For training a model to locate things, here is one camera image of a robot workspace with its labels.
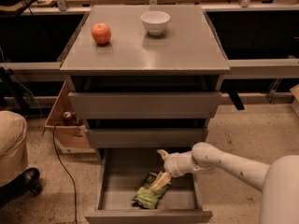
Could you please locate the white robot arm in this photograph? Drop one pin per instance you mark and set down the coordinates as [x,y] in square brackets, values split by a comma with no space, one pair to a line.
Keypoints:
[278,181]

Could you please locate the red apple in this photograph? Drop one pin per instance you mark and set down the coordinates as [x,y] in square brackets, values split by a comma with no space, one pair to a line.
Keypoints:
[101,33]

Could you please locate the person's khaki trouser leg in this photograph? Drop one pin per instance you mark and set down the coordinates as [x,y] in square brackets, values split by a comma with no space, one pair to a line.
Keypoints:
[13,150]

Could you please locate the grey top drawer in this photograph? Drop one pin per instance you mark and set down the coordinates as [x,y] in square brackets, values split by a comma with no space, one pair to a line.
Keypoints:
[145,105]

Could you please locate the grey drawer cabinet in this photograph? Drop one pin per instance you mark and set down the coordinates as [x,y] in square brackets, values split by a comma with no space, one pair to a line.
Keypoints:
[186,57]

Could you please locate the grey middle drawer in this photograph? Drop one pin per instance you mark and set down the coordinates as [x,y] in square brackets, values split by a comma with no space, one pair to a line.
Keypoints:
[132,138]

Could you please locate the black shoe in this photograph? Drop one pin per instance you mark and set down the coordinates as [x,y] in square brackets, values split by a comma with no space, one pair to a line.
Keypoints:
[27,181]

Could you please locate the green jalapeno chip bag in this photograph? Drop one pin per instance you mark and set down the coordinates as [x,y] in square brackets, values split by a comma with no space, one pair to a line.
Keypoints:
[147,199]

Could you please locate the grey open bottom drawer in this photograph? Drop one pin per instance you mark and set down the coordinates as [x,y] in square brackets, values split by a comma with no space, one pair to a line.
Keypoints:
[122,173]

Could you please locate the cardboard box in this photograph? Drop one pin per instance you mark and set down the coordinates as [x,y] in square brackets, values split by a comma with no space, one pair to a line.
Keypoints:
[69,139]

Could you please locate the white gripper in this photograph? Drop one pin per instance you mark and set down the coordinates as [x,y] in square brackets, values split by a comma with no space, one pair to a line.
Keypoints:
[173,164]

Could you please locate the white bowl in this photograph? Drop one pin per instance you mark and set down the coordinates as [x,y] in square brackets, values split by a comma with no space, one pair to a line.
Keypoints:
[155,22]

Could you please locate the red soda can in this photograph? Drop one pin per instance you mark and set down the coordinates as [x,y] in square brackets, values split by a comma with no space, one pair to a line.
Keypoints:
[69,119]

